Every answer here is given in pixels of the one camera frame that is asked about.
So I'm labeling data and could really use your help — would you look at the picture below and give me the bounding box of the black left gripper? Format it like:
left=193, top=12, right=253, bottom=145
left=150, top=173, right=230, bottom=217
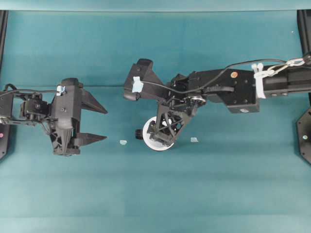
left=49, top=84, right=108, bottom=156

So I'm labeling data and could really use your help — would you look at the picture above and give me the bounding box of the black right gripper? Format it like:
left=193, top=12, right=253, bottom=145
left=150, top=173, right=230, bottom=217
left=147, top=96, right=207, bottom=147

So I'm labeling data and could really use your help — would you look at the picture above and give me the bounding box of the black plastic cup holder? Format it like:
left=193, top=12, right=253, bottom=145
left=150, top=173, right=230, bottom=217
left=135, top=129, right=143, bottom=140

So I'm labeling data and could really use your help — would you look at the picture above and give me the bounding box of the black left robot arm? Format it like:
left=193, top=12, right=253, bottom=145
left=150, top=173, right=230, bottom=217
left=0, top=78, right=107, bottom=156

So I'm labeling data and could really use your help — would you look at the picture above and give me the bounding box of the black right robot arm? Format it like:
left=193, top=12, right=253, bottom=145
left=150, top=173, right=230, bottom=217
left=136, top=59, right=311, bottom=151

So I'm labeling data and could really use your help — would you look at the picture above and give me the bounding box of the small blue tape scrap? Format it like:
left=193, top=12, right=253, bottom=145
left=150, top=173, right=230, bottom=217
left=190, top=137, right=198, bottom=143

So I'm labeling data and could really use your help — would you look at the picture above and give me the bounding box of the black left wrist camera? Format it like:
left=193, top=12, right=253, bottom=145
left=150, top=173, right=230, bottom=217
left=61, top=78, right=84, bottom=92

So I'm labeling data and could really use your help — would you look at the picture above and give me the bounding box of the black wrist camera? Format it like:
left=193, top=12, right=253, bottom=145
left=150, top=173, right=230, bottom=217
left=123, top=58, right=168, bottom=101
left=61, top=78, right=84, bottom=92

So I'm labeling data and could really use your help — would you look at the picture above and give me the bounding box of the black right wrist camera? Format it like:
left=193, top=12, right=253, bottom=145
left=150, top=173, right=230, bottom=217
left=123, top=58, right=168, bottom=101

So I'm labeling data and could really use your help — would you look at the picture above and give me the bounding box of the black camera cable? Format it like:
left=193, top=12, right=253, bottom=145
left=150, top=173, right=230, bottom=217
left=142, top=54, right=311, bottom=93

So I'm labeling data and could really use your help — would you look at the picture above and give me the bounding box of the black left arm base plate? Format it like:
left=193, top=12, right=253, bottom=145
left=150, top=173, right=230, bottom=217
left=0, top=124, right=10, bottom=159

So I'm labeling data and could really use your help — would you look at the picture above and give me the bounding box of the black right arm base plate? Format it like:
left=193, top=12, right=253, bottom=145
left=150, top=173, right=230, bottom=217
left=294, top=107, right=311, bottom=166

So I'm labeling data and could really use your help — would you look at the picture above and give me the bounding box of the black metal frame rail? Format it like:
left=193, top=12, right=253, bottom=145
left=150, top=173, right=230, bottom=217
left=297, top=9, right=311, bottom=54

